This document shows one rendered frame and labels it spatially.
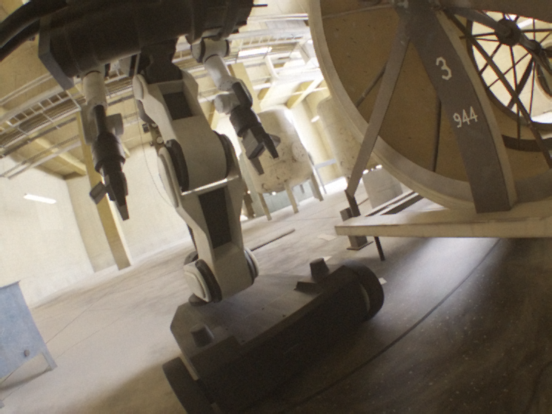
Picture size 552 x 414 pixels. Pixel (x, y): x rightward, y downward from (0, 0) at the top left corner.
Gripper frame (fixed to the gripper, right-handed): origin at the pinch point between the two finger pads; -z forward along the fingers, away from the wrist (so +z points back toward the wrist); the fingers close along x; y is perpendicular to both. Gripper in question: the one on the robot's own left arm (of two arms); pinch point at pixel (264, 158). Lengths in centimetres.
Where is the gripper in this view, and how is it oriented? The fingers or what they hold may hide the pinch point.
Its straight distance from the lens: 83.3
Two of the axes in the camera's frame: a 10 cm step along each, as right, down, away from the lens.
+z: -4.5, -8.9, 1.3
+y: 7.8, -3.2, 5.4
